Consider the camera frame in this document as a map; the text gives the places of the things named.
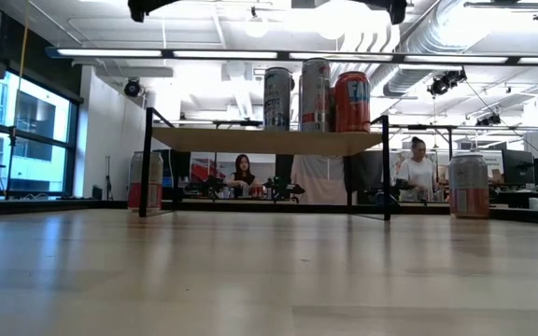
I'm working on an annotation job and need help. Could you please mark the black overhead light bar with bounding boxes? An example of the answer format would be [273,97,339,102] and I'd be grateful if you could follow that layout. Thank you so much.
[46,45,538,67]

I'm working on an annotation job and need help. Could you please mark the person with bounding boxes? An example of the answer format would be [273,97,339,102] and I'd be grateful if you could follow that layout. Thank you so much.
[223,153,264,191]
[394,135,439,203]

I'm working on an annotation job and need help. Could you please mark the black ceiling spotlight cluster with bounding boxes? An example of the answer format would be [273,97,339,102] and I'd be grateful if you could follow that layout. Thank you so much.
[426,68,468,98]

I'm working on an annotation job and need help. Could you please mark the tall white can red print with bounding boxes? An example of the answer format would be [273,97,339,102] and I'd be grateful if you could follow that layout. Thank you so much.
[299,57,333,133]

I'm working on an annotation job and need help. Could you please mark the tall grey drink can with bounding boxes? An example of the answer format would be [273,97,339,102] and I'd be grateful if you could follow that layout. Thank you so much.
[262,65,295,133]

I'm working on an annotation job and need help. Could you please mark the black tripod stand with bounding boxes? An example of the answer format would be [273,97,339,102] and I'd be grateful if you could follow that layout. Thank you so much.
[5,124,18,200]

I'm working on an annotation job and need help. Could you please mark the pale pink cloth curtain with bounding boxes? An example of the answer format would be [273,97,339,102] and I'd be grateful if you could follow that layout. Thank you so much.
[290,154,359,205]

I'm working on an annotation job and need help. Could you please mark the yellow hanging cable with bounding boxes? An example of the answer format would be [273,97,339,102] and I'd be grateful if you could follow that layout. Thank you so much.
[16,0,33,94]

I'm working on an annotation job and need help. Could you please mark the black ceiling track light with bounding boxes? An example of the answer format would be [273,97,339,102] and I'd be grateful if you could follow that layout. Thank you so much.
[475,113,503,128]

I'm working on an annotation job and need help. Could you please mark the round white pendant lamp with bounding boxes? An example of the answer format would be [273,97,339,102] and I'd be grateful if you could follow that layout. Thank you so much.
[242,6,271,40]

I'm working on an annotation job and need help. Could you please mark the black computer monitor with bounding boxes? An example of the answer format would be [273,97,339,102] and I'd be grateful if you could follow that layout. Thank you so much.
[502,148,535,187]

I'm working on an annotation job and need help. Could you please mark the wooden shelf black metal legs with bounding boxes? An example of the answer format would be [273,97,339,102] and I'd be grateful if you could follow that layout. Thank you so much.
[138,106,393,222]

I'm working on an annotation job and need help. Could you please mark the large glass window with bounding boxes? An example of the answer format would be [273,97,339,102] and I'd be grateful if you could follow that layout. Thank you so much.
[0,69,80,198]

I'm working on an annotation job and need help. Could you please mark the silver ventilation duct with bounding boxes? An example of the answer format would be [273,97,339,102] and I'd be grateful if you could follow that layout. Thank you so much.
[382,0,502,98]

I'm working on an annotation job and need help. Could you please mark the thin black floor stand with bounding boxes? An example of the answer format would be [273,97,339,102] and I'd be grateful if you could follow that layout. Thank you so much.
[104,155,114,202]

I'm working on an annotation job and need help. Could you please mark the short red white can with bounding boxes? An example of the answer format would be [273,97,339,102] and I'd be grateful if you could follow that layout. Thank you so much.
[127,150,164,213]

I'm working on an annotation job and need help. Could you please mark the black aluminium table frame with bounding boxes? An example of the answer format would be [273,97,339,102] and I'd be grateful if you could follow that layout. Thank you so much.
[0,199,538,229]

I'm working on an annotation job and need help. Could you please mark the short silver pink can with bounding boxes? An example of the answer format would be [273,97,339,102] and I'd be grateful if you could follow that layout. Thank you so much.
[447,151,491,220]

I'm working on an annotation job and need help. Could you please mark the red wall poster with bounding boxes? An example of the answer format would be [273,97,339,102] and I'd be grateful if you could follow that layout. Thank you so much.
[189,157,218,188]

